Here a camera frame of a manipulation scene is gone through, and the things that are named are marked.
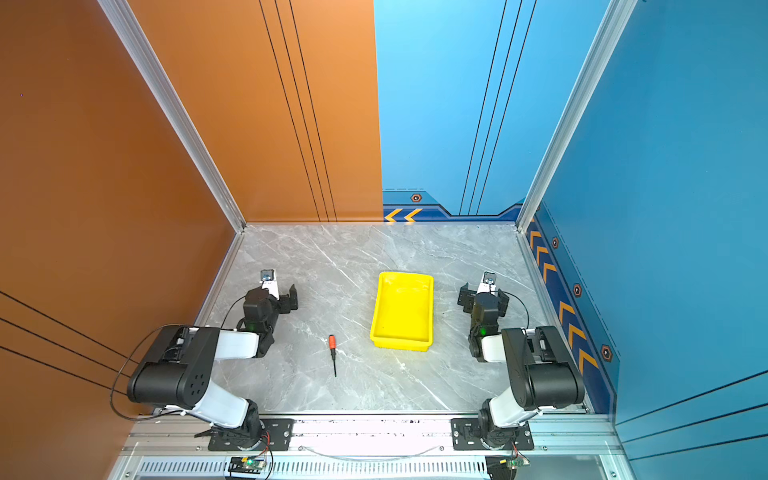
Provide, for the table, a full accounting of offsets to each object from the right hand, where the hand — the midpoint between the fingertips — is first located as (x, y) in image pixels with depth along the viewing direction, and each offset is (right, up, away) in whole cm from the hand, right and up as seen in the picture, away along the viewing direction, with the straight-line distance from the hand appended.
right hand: (481, 287), depth 93 cm
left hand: (-64, +1, +1) cm, 64 cm away
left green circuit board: (-62, -40, -22) cm, 77 cm away
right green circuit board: (+2, -38, -24) cm, 45 cm away
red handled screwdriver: (-46, -17, -5) cm, 49 cm away
